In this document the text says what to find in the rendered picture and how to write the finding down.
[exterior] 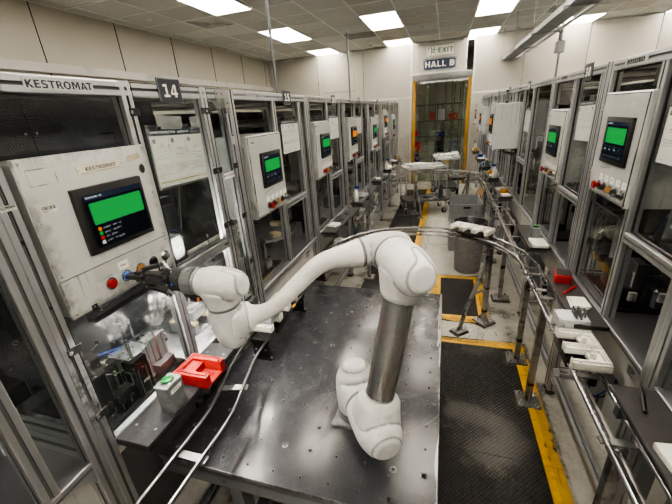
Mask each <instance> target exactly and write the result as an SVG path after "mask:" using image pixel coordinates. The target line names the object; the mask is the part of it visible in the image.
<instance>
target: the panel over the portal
mask: <svg viewBox="0 0 672 504"><path fill-rule="evenodd" d="M468 40H469V38H466V37H461V38H453V39H444V40H436V41H428V42H420V43H414V44H413V72H412V76H415V75H425V74H435V73H446V72H456V71H466V70H467V56H468ZM453 43H454V53H453V54H445V55H436V56H427V47H428V46H436V45H445V44H453ZM450 56H457V61H456V68H452V69H442V70H432V71H423V59H432V58H441V57H450Z"/></svg>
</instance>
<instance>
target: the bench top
mask: <svg viewBox="0 0 672 504"><path fill-rule="evenodd" d="M357 290H359V291H357ZM382 300H383V297H382V294H381V292H380V289H368V288H355V287H342V286H329V285H316V284H311V286H310V287H309V288H308V290H307V291H306V292H305V297H304V304H305V308H306V309H307V311H306V312H302V311H293V310H292V313H293V314H292V315H291V317H290V318H289V319H288V321H287V322H286V323H285V325H284V326H283V327H282V329H281V330H280V331H279V333H274V335H273V336H272V337H271V338H270V339H271V342H270V344H269V345H270V351H271V356H273V357H274V359H273V360H272V361H269V360H262V359H256V361H255V363H254V365H253V367H252V370H251V372H250V375H249V377H248V380H247V383H246V384H248V388H247V390H244V391H243V394H242V396H241V399H240V401H239V403H238V405H237V408H236V410H235V412H234V414H233V415H232V417H231V419H230V421H229V422H228V424H227V426H226V427H225V429H224V430H223V432H222V433H221V435H220V436H219V437H218V439H217V440H216V442H215V443H214V445H213V446H212V448H211V449H210V451H209V452H208V453H207V455H206V456H209V458H208V460H207V461H206V463H205V464H204V465H203V464H200V465H199V467H198V468H197V469H196V470H198V471H201V472H205V473H209V474H212V475H216V476H220V477H223V478H227V479H231V480H235V481H238V482H242V483H246V484H249V485H253V486H257V487H261V488H264V489H268V490H272V491H275V492H279V493H283V494H286V495H290V496H294V497H298V498H301V499H305V500H309V501H312V502H316V503H320V504H438V471H439V424H440V377H441V373H440V372H441V330H442V294H432V293H426V294H425V295H422V296H421V298H420V300H419V301H418V302H417V303H416V304H414V309H413V313H412V318H411V322H410V327H409V332H408V336H407V341H406V346H405V350H404V355H403V360H402V364H401V369H400V374H399V378H398V383H397V388H396V394H397V395H398V397H399V399H400V411H401V428H402V430H403V441H402V446H401V448H400V450H399V452H398V453H397V454H396V455H395V456H394V457H392V458H390V459H387V460H378V459H376V458H373V457H371V456H370V455H368V454H367V453H366V452H365V451H364V450H363V448H362V447H361V446H360V444H359V442H358V441H357V439H356V437H355V434H354V432H353V430H349V429H344V428H333V427H332V420H333V419H334V418H335V416H336V413H337V410H338V407H339V405H338V400H337V392H336V375H337V372H338V369H339V367H340V365H341V364H342V363H343V362H344V361H345V360H347V359H348V358H352V357H359V358H362V359H364V360H366V361H367V362H368V363H369V365H370V366H371V361H372V355H373V350H374V344H375V339H376V333H377V328H378V322H379V317H380V311H381V306H382ZM365 307H368V308H365ZM358 325H361V326H360V327H359V326H358ZM253 356H254V349H253V343H251V344H250V345H249V346H248V347H247V349H246V350H245V351H244V352H243V353H242V355H241V356H240V357H239V358H238V360H237V361H236V362H235V363H234V364H233V366H232V368H231V370H230V372H229V374H228V376H227V379H226V381H225V383H224V385H243V382H244V380H245V377H246V374H247V372H248V369H249V367H250V364H251V362H252V360H253ZM223 378H224V377H223ZM223 378H222V379H221V380H220V381H219V383H218V384H217V385H216V386H215V387H214V389H213V390H212V391H211V392H210V394H209V395H208V396H207V397H206V398H205V400H204V401H203V402H202V403H201V404H200V406H199V407H198V408H197V409H196V411H195V412H194V413H193V414H192V415H191V417H190V418H189V419H188V420H187V421H186V423H185V424H184V425H183V426H182V427H181V429H180V430H179V431H178V432H177V434H176V435H175V436H174V437H173V438H172V440H171V441H170V442H169V443H168V444H167V446H166V447H165V448H164V449H163V451H162V452H161V453H160V454H159V456H160V458H162V459H163V461H164V462H168V461H169V460H170V458H171V457H172V456H173V455H174V453H175V452H176V451H177V449H178V448H179V447H180V446H181V444H182V443H183V442H184V441H185V439H186V438H187V437H188V435H189V434H190V433H191V432H192V430H193V429H194V428H195V426H196V425H197V424H198V423H199V421H200V420H201V419H202V417H203V416H204V414H205V413H206V411H207V410H208V408H209V406H210V404H211V403H212V401H213V399H214V397H215V395H216V393H217V390H218V388H219V386H220V385H221V382H222V380H223ZM239 393H240V390H238V391H221V392H220V394H219V396H218V398H217V400H216V402H215V404H214V406H213V408H212V410H211V411H210V413H209V414H208V416H207V417H206V419H205V420H204V422H203V423H202V424H201V426H200V427H199V428H198V430H197V431H196V432H195V434H194V435H193V436H192V438H191V439H190V440H189V441H188V443H187V444H186V445H185V447H184V448H183V450H187V451H190V452H194V453H198V454H203V452H204V451H205V450H206V448H207V447H208V445H209V444H210V442H211V441H212V440H213V438H214V437H215V435H216V434H217V432H218V431H219V430H220V428H221V427H222V425H223V424H224V422H225V421H226V419H227V417H228V416H229V414H230V412H231V410H232V408H233V406H234V404H235V402H236V400H237V397H238V395H239ZM422 474H425V475H426V478H425V479H423V478H422V477H421V475H422ZM387 497H390V498H391V501H390V502H387V500H386V498H387Z"/></svg>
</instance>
